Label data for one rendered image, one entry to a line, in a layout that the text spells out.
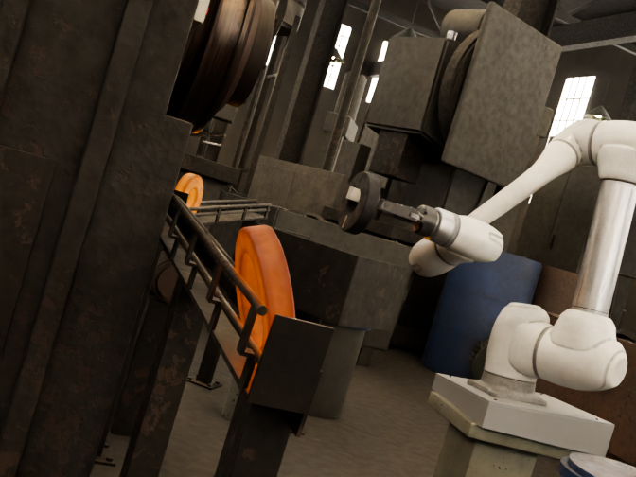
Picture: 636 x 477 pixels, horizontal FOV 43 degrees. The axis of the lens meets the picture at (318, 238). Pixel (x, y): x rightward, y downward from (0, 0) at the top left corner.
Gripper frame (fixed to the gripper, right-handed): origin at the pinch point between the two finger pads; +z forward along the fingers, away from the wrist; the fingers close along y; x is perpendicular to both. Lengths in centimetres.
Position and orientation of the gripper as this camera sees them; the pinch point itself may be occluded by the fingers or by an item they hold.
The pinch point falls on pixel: (361, 197)
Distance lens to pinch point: 197.2
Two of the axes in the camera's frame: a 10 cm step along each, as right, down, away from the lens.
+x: 3.4, -9.4, -0.1
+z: -8.8, -3.1, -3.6
